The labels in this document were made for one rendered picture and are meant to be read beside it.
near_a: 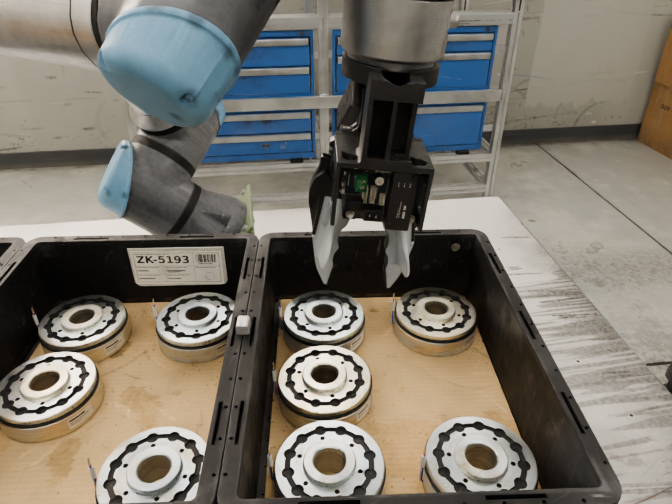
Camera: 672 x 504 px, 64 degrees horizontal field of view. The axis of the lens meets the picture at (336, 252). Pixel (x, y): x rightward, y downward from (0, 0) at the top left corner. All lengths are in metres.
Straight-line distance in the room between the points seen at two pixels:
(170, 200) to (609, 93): 3.40
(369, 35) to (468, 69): 2.22
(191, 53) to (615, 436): 0.71
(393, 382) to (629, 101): 3.60
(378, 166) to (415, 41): 0.08
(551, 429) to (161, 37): 0.45
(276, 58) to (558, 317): 1.74
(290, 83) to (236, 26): 2.08
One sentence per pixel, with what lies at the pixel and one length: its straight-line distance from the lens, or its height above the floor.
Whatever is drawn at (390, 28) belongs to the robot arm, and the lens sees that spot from 0.37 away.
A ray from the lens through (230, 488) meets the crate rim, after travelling 0.44.
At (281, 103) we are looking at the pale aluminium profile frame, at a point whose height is 0.59.
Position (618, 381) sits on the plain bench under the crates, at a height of 0.70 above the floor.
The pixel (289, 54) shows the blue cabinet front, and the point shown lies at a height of 0.79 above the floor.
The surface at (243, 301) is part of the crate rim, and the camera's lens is 0.60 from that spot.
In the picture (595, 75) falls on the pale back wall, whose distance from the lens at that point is 3.91.
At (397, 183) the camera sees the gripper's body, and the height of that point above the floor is 1.12.
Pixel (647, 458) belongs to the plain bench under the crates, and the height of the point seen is 0.70.
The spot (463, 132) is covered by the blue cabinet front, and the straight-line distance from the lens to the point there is 2.67.
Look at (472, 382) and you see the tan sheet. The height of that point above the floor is 0.83.
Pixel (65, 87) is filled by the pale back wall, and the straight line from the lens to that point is 3.49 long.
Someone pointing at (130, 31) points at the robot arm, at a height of 1.23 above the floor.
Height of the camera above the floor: 1.29
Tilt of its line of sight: 32 degrees down
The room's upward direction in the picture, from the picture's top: straight up
